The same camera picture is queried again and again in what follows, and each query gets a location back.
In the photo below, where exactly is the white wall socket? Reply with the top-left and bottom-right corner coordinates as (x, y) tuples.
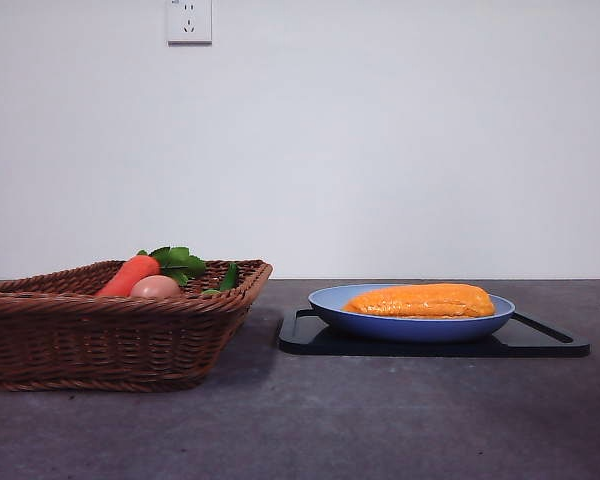
(167, 0), (213, 47)

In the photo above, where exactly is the brown wicker basket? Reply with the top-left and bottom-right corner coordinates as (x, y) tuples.
(0, 258), (274, 392)

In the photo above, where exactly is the blue round plate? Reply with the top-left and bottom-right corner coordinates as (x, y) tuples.
(307, 283), (517, 344)

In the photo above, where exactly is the green pepper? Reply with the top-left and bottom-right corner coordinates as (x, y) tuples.
(201, 262), (240, 295)

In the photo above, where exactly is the brown egg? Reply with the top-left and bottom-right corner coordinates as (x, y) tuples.
(129, 274), (182, 300)

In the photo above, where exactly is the yellow-orange corn cob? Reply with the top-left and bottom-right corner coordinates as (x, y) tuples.
(342, 282), (496, 320)

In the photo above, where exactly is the green leafy vegetable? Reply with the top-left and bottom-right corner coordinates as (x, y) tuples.
(136, 245), (209, 286)

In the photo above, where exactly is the orange carrot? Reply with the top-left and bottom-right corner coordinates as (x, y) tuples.
(95, 254), (161, 297)

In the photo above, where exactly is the black rectangular tray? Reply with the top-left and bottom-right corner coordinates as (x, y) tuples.
(277, 307), (591, 358)

